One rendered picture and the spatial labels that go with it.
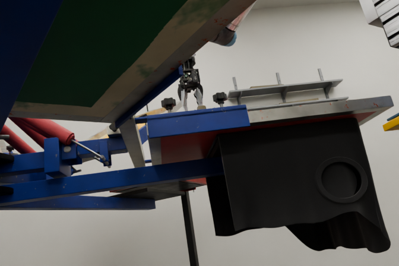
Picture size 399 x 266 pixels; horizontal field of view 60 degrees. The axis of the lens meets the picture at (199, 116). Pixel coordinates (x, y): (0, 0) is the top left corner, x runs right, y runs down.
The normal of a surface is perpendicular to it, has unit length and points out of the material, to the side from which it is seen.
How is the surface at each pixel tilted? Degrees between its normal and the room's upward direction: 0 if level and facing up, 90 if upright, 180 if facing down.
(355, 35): 90
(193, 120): 90
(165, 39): 180
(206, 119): 90
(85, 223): 90
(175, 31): 180
